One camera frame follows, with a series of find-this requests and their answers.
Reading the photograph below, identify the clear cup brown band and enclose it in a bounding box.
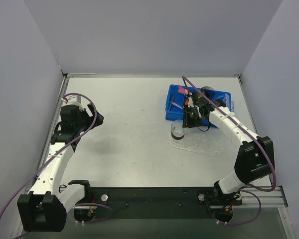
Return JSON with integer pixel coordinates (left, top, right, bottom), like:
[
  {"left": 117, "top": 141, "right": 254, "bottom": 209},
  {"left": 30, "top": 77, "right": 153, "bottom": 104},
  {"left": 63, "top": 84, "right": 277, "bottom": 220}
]
[{"left": 171, "top": 119, "right": 187, "bottom": 140}]

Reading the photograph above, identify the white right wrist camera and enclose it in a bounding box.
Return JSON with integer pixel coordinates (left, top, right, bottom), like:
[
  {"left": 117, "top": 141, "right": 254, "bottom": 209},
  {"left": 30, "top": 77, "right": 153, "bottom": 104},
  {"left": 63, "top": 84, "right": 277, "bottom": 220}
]
[{"left": 184, "top": 89, "right": 192, "bottom": 99}]

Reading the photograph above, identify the blue plastic divided bin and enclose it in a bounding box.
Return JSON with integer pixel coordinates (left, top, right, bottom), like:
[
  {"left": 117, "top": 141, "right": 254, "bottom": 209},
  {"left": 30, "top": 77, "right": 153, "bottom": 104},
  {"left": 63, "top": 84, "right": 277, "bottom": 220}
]
[{"left": 165, "top": 85, "right": 233, "bottom": 128}]

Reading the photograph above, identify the pink toothbrush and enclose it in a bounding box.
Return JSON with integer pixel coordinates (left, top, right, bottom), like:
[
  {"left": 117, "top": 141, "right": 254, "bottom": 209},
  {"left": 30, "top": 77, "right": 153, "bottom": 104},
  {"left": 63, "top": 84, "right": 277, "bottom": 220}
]
[{"left": 173, "top": 102, "right": 183, "bottom": 109}]

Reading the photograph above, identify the grey toothbrush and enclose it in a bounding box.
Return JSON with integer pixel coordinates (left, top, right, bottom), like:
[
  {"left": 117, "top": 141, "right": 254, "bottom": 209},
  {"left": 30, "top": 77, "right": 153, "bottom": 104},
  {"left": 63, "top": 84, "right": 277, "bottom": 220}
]
[{"left": 168, "top": 95, "right": 175, "bottom": 111}]

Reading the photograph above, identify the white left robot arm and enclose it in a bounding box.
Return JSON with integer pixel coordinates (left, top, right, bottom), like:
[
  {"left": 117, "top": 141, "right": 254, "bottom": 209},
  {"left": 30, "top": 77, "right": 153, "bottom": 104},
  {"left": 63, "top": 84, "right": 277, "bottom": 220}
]
[{"left": 17, "top": 103, "right": 104, "bottom": 232}]

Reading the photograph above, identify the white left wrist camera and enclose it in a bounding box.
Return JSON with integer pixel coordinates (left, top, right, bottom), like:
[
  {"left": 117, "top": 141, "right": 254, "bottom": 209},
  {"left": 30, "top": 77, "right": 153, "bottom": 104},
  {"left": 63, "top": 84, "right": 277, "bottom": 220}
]
[{"left": 62, "top": 95, "right": 84, "bottom": 111}]

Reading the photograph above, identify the clear textured oval tray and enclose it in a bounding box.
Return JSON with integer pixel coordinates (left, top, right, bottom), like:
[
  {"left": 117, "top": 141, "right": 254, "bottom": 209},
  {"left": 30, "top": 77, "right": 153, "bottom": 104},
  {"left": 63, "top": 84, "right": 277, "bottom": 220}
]
[{"left": 168, "top": 131, "right": 225, "bottom": 157}]

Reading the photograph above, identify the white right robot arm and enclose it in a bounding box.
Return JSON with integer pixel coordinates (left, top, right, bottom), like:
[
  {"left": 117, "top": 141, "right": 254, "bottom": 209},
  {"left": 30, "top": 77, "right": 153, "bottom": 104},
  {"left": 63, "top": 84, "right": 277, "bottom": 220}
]
[{"left": 183, "top": 91, "right": 274, "bottom": 196}]

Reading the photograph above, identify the pink toothpaste tube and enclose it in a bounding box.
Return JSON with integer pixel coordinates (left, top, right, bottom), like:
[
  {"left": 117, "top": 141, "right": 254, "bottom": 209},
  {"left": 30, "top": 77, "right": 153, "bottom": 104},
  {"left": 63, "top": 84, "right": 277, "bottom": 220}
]
[{"left": 177, "top": 85, "right": 190, "bottom": 95}]

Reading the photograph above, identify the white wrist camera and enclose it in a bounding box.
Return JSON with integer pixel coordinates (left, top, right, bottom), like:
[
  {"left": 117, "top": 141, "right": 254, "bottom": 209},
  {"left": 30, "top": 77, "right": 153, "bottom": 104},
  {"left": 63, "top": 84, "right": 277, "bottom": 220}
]
[
  {"left": 62, "top": 95, "right": 84, "bottom": 111},
  {"left": 184, "top": 89, "right": 192, "bottom": 99}
]

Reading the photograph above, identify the blue tinted cup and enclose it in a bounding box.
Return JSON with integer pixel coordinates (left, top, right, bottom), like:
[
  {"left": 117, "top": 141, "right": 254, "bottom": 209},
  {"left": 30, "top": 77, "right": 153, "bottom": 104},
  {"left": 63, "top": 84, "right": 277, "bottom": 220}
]
[{"left": 200, "top": 86, "right": 215, "bottom": 98}]

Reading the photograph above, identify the aluminium frame rail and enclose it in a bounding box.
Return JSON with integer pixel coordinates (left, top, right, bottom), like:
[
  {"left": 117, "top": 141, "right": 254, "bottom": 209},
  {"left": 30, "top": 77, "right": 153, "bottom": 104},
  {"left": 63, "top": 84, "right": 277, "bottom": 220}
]
[{"left": 241, "top": 186, "right": 289, "bottom": 208}]

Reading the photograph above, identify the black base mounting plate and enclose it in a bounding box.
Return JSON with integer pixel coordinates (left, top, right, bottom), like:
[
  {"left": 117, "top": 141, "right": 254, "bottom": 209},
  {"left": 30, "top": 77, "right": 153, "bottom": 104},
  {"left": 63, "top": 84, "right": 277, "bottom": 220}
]
[{"left": 74, "top": 187, "right": 242, "bottom": 222}]

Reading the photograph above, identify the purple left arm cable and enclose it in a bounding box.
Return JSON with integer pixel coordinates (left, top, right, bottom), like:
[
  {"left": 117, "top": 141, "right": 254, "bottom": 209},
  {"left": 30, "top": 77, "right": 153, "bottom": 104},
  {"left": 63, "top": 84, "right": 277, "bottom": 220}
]
[{"left": 0, "top": 93, "right": 114, "bottom": 233}]

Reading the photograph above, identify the clear textured acrylic stand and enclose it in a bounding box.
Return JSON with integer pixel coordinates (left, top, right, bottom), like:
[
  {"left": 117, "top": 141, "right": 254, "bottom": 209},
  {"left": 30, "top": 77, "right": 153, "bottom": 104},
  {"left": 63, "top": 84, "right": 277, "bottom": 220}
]
[{"left": 216, "top": 93, "right": 234, "bottom": 112}]

